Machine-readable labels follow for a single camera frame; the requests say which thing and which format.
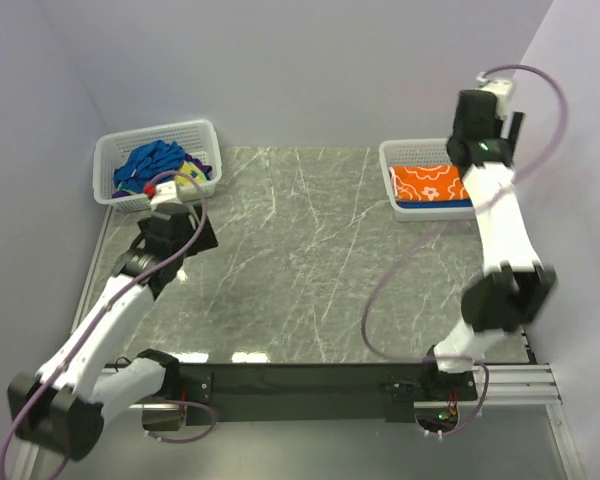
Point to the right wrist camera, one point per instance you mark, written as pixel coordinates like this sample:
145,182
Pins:
502,88

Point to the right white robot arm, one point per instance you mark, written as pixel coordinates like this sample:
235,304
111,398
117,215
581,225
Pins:
514,283

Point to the orange towel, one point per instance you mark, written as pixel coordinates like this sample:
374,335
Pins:
437,183

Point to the left white plastic basket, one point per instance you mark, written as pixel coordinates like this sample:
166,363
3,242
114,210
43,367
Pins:
197,137

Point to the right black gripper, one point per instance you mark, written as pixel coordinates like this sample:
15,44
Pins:
513,132

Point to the white plastic basket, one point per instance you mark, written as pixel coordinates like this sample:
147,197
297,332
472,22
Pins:
197,137
418,153

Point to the blue towel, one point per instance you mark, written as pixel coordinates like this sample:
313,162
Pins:
464,203
145,162

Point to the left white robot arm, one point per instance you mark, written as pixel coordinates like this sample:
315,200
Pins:
65,406

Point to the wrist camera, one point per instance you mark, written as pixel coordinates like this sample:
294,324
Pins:
167,192
502,88

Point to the purple towel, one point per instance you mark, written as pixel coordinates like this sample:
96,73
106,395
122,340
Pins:
200,165

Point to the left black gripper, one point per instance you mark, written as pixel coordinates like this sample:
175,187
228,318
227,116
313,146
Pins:
206,240

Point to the right white plastic basket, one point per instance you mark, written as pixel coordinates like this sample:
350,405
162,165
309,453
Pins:
418,153

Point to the yellow patterned towel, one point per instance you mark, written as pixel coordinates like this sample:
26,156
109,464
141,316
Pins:
184,182

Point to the black base beam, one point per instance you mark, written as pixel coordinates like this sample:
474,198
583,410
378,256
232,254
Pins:
252,392

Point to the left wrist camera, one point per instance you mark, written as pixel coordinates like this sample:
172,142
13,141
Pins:
167,192

